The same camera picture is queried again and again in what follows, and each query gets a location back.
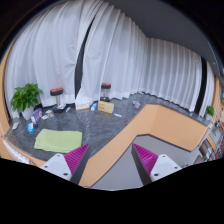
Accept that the white flat box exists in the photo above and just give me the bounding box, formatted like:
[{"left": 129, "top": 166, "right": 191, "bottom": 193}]
[{"left": 75, "top": 101, "right": 90, "bottom": 111}]

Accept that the small green plant right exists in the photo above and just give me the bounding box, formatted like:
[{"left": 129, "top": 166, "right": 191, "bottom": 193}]
[{"left": 206, "top": 106, "right": 214, "bottom": 121}]

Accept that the white curtain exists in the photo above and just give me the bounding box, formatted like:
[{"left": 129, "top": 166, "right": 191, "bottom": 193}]
[
  {"left": 76, "top": 2, "right": 215, "bottom": 116},
  {"left": 3, "top": 0, "right": 101, "bottom": 120}
]

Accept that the small blue white box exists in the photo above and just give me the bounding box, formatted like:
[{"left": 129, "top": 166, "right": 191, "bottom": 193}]
[{"left": 27, "top": 123, "right": 34, "bottom": 133}]

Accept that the left red bar stool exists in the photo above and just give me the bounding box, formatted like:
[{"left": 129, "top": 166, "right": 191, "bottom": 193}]
[{"left": 50, "top": 87, "right": 65, "bottom": 110}]

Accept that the right red bar stool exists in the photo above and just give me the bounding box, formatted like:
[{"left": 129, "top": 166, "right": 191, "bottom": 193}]
[{"left": 100, "top": 83, "right": 111, "bottom": 102}]

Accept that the purple box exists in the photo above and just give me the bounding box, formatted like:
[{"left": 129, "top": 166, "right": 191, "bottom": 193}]
[{"left": 31, "top": 108, "right": 42, "bottom": 124}]

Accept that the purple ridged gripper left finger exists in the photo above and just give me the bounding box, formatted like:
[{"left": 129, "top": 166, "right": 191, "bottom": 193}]
[{"left": 41, "top": 144, "right": 90, "bottom": 184}]

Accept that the small purple item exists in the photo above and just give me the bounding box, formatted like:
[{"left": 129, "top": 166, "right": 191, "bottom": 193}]
[{"left": 132, "top": 101, "right": 140, "bottom": 109}]

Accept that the white curtain left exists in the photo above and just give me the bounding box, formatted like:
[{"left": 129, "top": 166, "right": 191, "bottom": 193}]
[{"left": 3, "top": 0, "right": 101, "bottom": 120}]

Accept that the small blue white carton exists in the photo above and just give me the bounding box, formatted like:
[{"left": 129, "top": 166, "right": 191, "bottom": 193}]
[{"left": 90, "top": 103, "right": 98, "bottom": 111}]

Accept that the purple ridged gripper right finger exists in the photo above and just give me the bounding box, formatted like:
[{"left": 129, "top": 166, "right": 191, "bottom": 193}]
[{"left": 131, "top": 143, "right": 181, "bottom": 185}]

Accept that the green potted plant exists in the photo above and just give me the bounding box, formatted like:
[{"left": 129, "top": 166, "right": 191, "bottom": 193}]
[{"left": 10, "top": 83, "right": 43, "bottom": 120}]

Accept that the white curtain right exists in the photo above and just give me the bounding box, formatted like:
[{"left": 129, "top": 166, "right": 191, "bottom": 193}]
[{"left": 76, "top": 2, "right": 215, "bottom": 116}]

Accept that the red bar stool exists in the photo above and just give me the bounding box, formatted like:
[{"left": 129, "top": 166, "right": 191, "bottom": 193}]
[
  {"left": 50, "top": 87, "right": 65, "bottom": 110},
  {"left": 100, "top": 83, "right": 111, "bottom": 102}
]

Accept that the yellow cardboard box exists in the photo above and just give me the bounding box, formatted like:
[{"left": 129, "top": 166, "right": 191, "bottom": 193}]
[{"left": 98, "top": 101, "right": 114, "bottom": 114}]

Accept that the light green towel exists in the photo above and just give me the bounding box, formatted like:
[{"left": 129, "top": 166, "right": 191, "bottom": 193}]
[{"left": 34, "top": 129, "right": 82, "bottom": 153}]

